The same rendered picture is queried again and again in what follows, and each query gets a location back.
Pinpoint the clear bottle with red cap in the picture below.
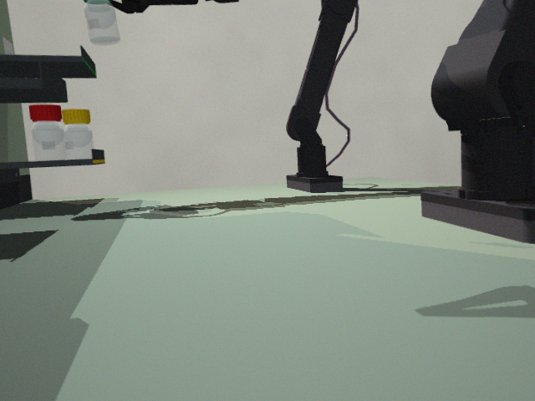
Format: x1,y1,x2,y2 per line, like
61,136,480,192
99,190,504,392
29,104,67,161

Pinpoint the clear bottle with green cap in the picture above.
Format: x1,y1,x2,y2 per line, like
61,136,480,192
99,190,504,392
84,0,120,45

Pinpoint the clear glass bottle with yellow cap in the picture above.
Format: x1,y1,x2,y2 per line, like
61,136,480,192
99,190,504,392
62,109,94,160

